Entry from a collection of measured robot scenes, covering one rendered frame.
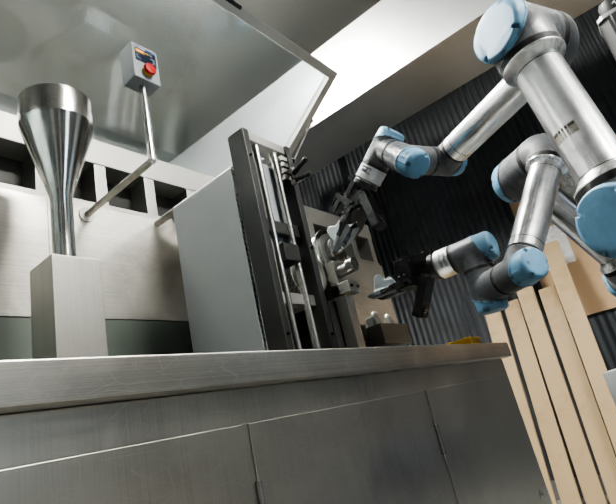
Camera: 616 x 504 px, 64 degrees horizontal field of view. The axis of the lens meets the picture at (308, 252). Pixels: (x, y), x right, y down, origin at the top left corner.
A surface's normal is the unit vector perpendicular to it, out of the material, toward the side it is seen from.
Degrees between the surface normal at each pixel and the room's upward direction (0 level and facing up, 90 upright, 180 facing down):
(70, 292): 90
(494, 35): 83
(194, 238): 90
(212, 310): 90
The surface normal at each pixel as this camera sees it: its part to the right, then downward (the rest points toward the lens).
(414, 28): -0.61, -0.14
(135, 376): 0.74, -0.37
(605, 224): -0.84, 0.15
